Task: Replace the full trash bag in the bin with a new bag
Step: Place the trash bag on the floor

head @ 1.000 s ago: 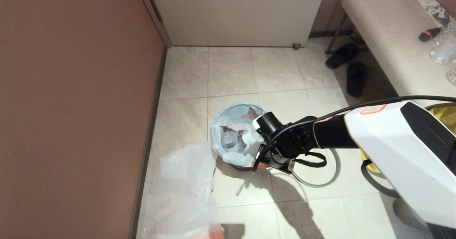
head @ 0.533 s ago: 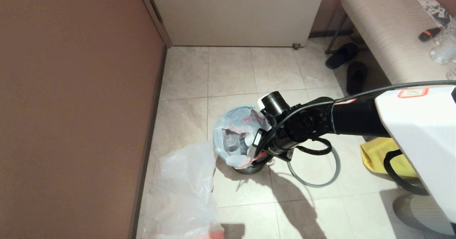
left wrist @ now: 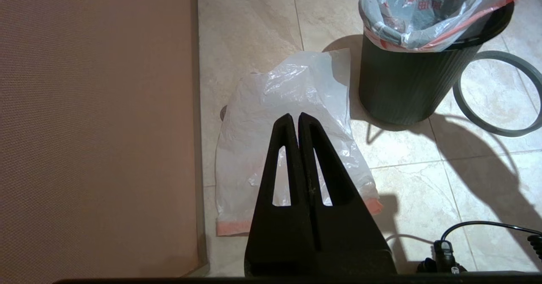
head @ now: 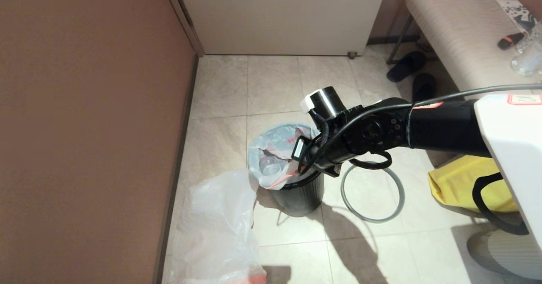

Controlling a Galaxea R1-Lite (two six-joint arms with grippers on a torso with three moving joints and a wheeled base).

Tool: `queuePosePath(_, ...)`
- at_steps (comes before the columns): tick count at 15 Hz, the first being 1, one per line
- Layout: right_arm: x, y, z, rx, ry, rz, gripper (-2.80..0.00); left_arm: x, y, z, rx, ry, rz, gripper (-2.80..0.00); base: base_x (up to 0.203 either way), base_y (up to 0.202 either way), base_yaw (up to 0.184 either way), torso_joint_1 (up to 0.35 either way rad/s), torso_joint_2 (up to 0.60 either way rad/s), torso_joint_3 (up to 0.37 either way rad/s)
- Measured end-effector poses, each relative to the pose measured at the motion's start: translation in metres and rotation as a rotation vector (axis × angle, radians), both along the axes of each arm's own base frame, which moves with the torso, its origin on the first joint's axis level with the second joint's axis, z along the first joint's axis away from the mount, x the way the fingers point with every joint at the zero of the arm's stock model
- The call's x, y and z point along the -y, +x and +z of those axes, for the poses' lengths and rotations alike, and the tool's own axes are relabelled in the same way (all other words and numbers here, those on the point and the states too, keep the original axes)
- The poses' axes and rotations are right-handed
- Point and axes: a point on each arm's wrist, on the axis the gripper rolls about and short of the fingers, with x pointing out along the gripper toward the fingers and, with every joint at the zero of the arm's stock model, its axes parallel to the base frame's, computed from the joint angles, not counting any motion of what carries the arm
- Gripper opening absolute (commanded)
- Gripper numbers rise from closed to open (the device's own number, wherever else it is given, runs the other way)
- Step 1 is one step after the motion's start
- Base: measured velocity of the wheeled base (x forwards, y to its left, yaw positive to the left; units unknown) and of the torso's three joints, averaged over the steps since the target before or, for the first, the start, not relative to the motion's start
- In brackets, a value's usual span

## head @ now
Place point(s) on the black and white brochure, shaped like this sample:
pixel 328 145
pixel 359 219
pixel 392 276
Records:
pixel 518 13

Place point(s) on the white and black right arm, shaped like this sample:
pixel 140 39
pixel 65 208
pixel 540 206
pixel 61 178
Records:
pixel 444 127

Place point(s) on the black trash bin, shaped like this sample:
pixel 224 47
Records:
pixel 300 197

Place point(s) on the clear crumpled plastic bottle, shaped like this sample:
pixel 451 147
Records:
pixel 271 167

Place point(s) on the clean translucent white trash bag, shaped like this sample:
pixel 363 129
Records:
pixel 211 233

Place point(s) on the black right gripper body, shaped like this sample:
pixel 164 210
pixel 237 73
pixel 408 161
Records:
pixel 328 155

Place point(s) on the grey ribbed rounded object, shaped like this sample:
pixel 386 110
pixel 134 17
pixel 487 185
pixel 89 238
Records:
pixel 504 254

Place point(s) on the black slipper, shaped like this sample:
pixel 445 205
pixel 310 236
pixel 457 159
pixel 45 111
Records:
pixel 406 66
pixel 424 87

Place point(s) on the black and orange remote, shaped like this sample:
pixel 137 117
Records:
pixel 510 41

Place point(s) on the yellow bag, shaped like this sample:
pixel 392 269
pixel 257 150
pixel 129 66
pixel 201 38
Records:
pixel 453 182

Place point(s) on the beige bench with metal legs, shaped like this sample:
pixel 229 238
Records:
pixel 465 42

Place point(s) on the small silver wrist camera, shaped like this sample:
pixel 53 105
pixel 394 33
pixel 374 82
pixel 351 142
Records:
pixel 298 148

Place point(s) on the white door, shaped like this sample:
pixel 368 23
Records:
pixel 279 17

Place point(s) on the beige door frame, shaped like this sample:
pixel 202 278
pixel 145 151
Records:
pixel 184 21

